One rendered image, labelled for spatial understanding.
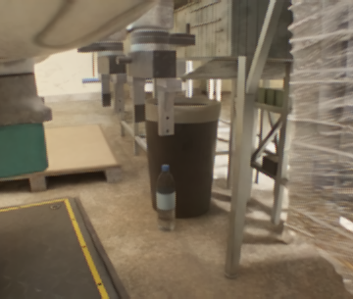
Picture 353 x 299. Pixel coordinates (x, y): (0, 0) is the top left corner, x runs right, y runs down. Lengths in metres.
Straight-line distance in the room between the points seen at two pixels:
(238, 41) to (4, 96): 0.76
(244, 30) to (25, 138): 0.79
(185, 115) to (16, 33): 1.16
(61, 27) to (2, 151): 0.20
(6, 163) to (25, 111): 0.06
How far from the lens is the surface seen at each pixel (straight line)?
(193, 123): 1.35
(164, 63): 0.53
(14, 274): 0.79
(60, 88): 7.00
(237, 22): 0.98
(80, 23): 0.20
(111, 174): 2.01
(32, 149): 0.36
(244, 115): 0.92
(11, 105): 0.38
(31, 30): 0.21
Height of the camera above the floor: 0.78
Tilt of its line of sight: 17 degrees down
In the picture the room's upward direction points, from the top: straight up
